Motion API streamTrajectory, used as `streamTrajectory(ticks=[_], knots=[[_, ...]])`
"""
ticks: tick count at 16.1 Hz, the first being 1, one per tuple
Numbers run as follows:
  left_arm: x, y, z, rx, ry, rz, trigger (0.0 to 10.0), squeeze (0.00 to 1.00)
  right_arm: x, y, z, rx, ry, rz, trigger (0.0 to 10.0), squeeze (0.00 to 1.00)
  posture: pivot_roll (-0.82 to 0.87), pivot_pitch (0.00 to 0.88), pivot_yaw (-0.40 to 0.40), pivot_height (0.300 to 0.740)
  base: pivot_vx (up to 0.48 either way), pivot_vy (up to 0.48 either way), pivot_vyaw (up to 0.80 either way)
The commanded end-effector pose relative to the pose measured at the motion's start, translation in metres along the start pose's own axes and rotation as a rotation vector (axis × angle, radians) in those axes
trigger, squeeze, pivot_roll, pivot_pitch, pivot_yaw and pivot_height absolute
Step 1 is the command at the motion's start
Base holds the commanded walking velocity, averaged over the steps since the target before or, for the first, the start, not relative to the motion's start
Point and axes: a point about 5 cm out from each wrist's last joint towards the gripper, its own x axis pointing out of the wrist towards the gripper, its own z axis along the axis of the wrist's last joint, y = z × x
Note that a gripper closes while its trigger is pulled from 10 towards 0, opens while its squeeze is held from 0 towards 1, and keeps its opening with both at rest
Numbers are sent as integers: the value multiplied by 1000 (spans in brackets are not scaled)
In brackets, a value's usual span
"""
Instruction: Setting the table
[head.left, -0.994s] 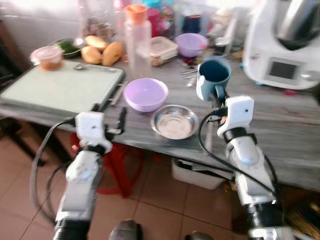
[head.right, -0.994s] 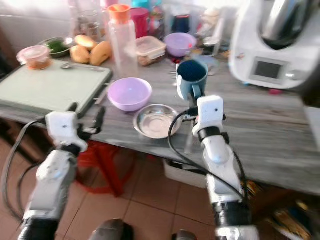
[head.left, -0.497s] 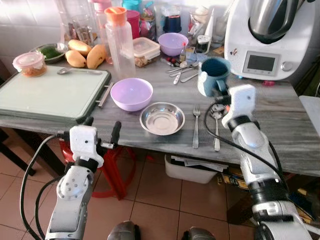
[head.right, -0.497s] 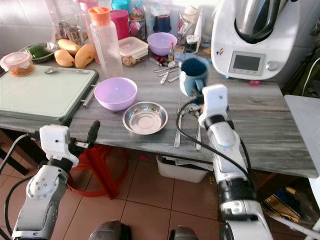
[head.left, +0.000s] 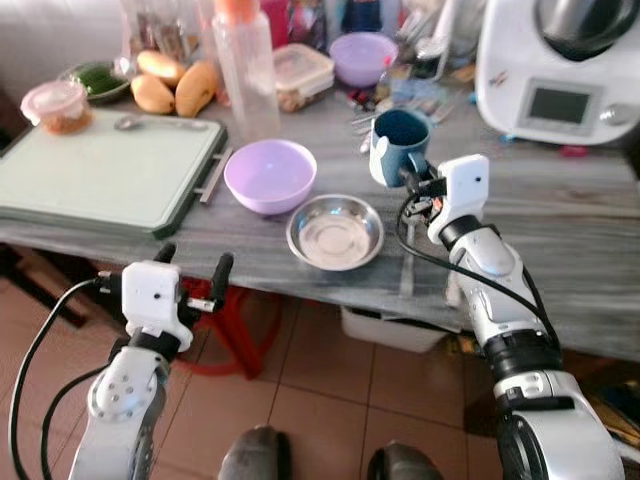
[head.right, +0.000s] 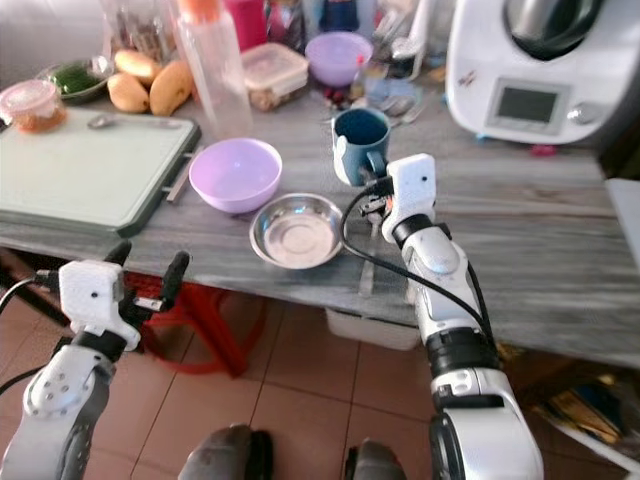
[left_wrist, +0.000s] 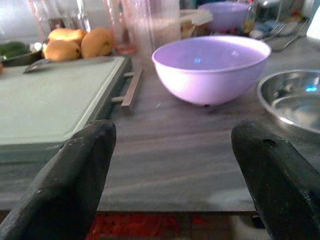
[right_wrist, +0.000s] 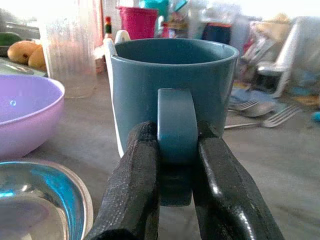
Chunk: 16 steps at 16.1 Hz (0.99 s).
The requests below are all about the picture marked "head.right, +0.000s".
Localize clear square food container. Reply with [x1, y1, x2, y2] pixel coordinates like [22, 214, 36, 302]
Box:
[241, 41, 310, 112]

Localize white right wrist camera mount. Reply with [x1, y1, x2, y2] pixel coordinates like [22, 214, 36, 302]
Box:
[381, 153, 439, 243]

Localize white kitchen cooking machine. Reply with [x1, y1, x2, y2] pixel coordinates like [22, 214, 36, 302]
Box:
[444, 0, 640, 148]

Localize red plastic stool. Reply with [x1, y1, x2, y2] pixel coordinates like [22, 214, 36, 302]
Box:
[128, 279, 243, 378]

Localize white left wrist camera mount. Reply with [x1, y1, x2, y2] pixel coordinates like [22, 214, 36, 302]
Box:
[57, 259, 129, 351]

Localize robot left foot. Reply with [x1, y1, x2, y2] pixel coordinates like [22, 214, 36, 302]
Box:
[177, 424, 272, 480]

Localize clear bottle with orange cap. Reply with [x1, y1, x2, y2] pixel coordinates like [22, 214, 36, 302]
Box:
[174, 0, 252, 142]

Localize bowl of green vegetables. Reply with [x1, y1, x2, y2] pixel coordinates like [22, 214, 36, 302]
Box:
[42, 59, 117, 105]

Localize yellow mango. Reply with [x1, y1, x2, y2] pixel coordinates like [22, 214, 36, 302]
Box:
[112, 49, 162, 87]
[148, 59, 194, 118]
[106, 72, 152, 115]

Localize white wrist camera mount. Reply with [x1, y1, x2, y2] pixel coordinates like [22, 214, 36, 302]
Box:
[57, 259, 129, 351]
[381, 153, 439, 243]

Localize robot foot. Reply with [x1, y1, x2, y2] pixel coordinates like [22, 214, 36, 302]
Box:
[344, 439, 407, 480]
[177, 424, 272, 480]

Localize large purple plastic bowl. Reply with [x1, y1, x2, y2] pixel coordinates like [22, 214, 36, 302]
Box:
[188, 136, 284, 216]

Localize dark blue mug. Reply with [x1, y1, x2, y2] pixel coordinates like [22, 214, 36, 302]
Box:
[331, 106, 392, 189]

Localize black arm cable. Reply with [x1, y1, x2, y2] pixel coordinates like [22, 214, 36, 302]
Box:
[339, 190, 499, 351]
[0, 270, 61, 396]

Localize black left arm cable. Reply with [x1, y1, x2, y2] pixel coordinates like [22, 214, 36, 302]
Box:
[0, 270, 61, 396]

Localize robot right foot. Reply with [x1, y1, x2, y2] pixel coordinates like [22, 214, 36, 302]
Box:
[344, 439, 407, 480]

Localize stainless steel bowl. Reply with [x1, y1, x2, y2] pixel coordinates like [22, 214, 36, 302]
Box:
[249, 192, 347, 270]

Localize small purple plastic bowl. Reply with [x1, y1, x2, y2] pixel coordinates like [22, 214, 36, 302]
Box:
[304, 31, 375, 89]

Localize round container with red lid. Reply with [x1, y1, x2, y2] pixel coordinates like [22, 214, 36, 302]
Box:
[0, 78, 70, 135]

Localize pale green cutting board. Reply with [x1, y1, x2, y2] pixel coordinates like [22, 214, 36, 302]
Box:
[0, 107, 202, 240]

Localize white plastic box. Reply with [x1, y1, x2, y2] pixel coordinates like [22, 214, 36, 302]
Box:
[324, 306, 423, 352]

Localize metal spoon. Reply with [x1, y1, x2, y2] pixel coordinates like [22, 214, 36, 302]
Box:
[86, 112, 183, 132]

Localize pink bottle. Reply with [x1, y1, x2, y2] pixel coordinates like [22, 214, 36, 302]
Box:
[226, 0, 269, 53]

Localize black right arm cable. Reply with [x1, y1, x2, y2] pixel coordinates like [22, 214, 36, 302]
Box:
[339, 190, 499, 351]

